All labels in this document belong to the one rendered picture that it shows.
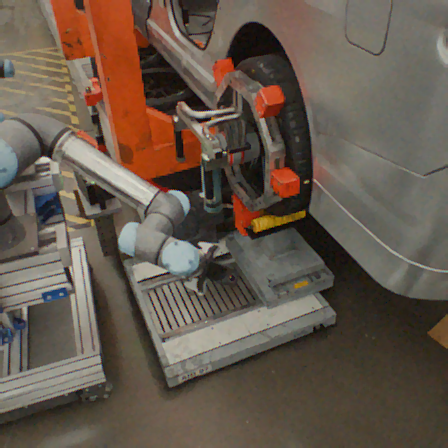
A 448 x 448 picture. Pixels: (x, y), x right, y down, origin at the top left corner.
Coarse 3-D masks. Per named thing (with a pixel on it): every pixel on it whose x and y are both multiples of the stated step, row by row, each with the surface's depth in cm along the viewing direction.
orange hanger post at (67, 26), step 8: (56, 0) 349; (64, 0) 351; (72, 0) 353; (56, 8) 352; (64, 8) 354; (72, 8) 356; (56, 16) 355; (64, 16) 357; (72, 16) 359; (56, 24) 359; (64, 24) 360; (72, 24) 362; (64, 32) 363; (72, 32) 365; (64, 40) 366; (72, 40) 368; (80, 40) 371; (64, 48) 369; (72, 48) 372; (80, 48) 374; (64, 56) 374; (72, 56) 375; (80, 56) 377
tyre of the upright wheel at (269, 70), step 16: (240, 64) 192; (256, 64) 179; (272, 64) 176; (288, 64) 176; (272, 80) 171; (288, 80) 171; (288, 96) 167; (288, 112) 167; (304, 112) 167; (288, 128) 169; (304, 128) 167; (288, 144) 172; (304, 144) 168; (288, 160) 175; (304, 160) 170; (304, 176) 173; (256, 192) 214; (304, 192) 179; (272, 208) 201; (288, 208) 187; (304, 208) 192
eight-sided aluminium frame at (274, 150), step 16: (224, 80) 190; (240, 80) 179; (224, 96) 204; (256, 96) 170; (256, 112) 170; (272, 128) 171; (272, 144) 169; (272, 160) 171; (240, 176) 217; (240, 192) 209; (272, 192) 180; (256, 208) 196
